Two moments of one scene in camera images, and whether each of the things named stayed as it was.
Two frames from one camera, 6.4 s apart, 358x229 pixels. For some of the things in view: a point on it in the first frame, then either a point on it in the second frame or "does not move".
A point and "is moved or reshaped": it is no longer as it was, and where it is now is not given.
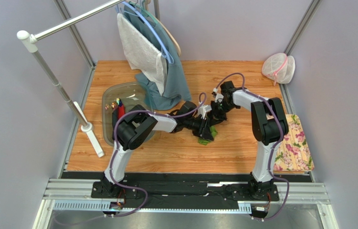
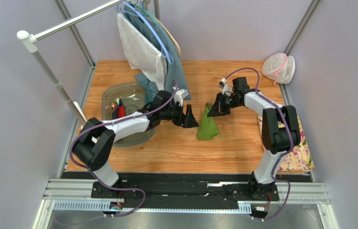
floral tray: (293, 153) does not move
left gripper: (204, 130) to (187, 121)
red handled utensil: (121, 111) does not move
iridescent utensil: (115, 104) does not move
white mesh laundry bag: (279, 67) does not move
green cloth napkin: (214, 132) is moved or reshaped
